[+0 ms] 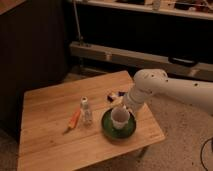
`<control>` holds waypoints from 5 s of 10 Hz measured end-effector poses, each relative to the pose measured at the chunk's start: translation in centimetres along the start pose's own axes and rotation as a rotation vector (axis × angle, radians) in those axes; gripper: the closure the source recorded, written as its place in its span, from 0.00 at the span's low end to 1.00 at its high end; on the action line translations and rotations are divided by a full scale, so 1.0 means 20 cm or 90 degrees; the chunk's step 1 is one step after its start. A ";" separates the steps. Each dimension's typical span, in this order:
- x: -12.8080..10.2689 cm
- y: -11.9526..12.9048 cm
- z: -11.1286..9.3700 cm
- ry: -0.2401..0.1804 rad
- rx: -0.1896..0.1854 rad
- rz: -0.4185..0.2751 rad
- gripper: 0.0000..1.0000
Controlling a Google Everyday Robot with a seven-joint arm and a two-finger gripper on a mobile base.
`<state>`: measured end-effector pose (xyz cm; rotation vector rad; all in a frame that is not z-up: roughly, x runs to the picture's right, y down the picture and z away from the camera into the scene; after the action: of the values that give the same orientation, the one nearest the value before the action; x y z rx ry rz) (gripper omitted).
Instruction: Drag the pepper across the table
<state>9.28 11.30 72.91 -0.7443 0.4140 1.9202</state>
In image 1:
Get black case handle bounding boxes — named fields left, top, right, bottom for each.
left=168, top=57, right=198, bottom=67

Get white cup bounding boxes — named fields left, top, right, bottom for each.
left=111, top=107, right=130, bottom=130

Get metal pole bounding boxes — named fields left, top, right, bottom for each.
left=73, top=0, right=83, bottom=45

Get wooden table leg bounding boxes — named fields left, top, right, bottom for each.
left=138, top=147, right=148, bottom=158

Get long grey case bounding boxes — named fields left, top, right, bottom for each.
left=69, top=42, right=213, bottom=81

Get blue sponge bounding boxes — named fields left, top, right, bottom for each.
left=118, top=92, right=126, bottom=96

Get orange pepper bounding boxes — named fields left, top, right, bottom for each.
left=64, top=109, right=81, bottom=134

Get green plate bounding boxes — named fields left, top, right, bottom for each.
left=101, top=109, right=136, bottom=139

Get clear plastic bottle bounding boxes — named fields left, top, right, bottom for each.
left=80, top=97, right=93, bottom=125

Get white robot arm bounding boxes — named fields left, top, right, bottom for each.
left=123, top=69, right=213, bottom=116

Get black floor cable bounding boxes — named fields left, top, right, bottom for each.
left=200, top=137, right=213, bottom=171

